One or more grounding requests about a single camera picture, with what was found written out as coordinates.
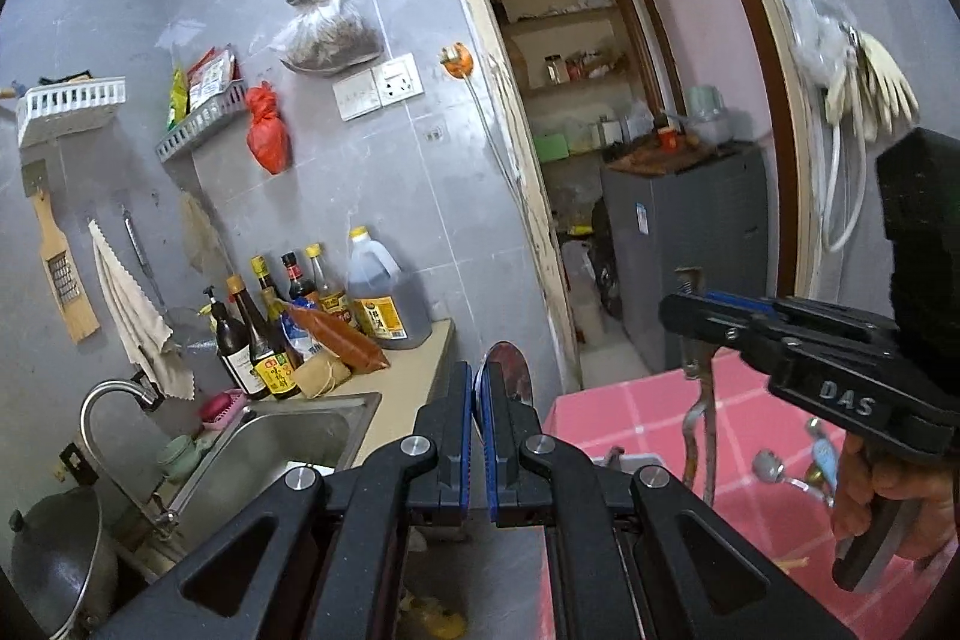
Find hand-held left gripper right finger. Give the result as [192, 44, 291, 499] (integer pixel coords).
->
[480, 366, 856, 640]

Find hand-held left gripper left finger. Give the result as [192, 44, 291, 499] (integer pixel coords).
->
[90, 361, 476, 640]

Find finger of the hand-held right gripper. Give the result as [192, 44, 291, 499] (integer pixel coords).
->
[658, 293, 785, 360]
[707, 291, 899, 342]

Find person's right hand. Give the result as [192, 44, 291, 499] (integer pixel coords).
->
[832, 431, 960, 561]

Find beige kitchen counter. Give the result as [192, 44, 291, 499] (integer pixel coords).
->
[225, 319, 458, 477]

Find tan paper bundle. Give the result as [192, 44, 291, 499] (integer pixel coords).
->
[291, 351, 353, 400]

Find large cooking oil jug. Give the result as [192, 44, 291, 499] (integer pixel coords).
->
[346, 226, 434, 351]

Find wooden cutting board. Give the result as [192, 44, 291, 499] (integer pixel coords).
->
[607, 141, 752, 177]

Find yellow object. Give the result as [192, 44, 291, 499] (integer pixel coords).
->
[397, 595, 467, 640]

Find metal pot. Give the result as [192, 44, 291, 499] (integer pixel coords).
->
[686, 109, 733, 147]

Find stainless steel sink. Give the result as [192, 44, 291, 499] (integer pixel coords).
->
[161, 391, 384, 537]

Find blue and white bag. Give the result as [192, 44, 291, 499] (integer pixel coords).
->
[281, 317, 316, 364]

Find pale green container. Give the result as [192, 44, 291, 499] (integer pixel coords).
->
[686, 85, 725, 121]

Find yellow cap clear bottle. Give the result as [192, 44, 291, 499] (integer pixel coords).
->
[306, 243, 354, 327]

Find yellow label soy sauce bottle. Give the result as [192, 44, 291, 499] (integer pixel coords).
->
[227, 275, 302, 402]

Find cream rubber gloves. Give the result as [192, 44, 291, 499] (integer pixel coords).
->
[825, 31, 920, 143]

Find green box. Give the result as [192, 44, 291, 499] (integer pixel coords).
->
[534, 131, 573, 163]

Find red cap dark bottle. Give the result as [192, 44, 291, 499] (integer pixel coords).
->
[281, 252, 317, 304]

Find pink soap box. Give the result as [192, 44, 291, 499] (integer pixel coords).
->
[199, 389, 249, 428]

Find pink checkered tablecloth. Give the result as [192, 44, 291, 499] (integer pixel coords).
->
[544, 347, 960, 640]

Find dark pump bottle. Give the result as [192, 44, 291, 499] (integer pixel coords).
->
[202, 286, 253, 398]

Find yellow cap dark bottle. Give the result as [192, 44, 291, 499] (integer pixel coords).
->
[250, 256, 290, 327]

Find clear hanging plastic bags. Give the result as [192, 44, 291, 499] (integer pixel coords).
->
[791, 0, 860, 87]

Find pale green cup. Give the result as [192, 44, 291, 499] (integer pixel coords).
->
[157, 434, 200, 480]

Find wooden shelving unit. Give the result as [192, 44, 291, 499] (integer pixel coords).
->
[476, 0, 654, 163]

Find white hanging towel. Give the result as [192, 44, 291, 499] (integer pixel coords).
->
[88, 220, 195, 400]

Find red plastic bag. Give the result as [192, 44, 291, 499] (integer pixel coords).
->
[245, 81, 293, 175]

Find chrome faucet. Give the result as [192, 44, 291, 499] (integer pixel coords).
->
[80, 380, 182, 529]

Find metal skimmer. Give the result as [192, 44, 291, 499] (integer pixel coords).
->
[120, 203, 219, 357]

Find dark wok with lid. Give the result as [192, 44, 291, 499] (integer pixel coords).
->
[7, 486, 122, 638]

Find clear bag of dried goods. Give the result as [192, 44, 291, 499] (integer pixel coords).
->
[279, 0, 386, 78]

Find wooden grater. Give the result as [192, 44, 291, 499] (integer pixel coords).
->
[22, 160, 101, 343]

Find red and white packet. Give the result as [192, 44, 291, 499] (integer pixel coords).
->
[186, 46, 238, 113]

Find green snack packet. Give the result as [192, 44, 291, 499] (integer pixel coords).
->
[169, 66, 189, 132]

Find white hose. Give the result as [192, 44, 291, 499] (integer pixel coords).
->
[821, 122, 868, 254]

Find blue handled spoon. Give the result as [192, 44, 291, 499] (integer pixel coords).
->
[805, 418, 842, 485]

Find wooden door frame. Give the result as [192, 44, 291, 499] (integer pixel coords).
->
[409, 0, 827, 402]

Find orange wall hook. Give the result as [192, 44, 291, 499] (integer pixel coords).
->
[439, 42, 476, 82]

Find white light switch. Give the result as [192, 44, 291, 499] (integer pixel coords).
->
[332, 70, 380, 123]

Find white wall socket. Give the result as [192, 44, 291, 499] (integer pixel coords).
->
[373, 53, 423, 108]

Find black wall socket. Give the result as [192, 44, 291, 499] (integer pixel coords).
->
[60, 443, 99, 484]

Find grey wall shelf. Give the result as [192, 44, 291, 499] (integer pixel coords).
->
[155, 81, 249, 164]

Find white wall basket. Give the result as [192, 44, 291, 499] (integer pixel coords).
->
[16, 76, 128, 151]

